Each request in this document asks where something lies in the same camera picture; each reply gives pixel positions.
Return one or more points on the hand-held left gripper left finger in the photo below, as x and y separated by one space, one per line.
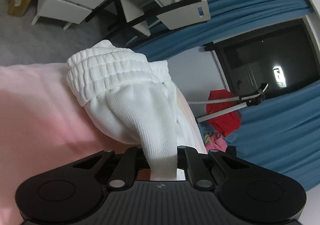
132 157

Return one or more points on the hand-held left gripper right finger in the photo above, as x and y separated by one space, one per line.
190 158

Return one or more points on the white pants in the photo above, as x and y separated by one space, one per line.
120 85

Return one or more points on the pink cloth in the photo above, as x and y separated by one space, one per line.
217 143

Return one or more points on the red cloth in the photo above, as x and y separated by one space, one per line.
225 127

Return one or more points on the blue curtain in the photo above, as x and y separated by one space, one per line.
237 2
275 140

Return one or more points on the pastel bed blanket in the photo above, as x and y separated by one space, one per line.
37 105

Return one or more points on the dark window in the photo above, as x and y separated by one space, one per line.
250 65

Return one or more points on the black curtain tieback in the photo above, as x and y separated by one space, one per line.
209 47

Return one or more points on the white and black chair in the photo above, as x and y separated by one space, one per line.
185 16

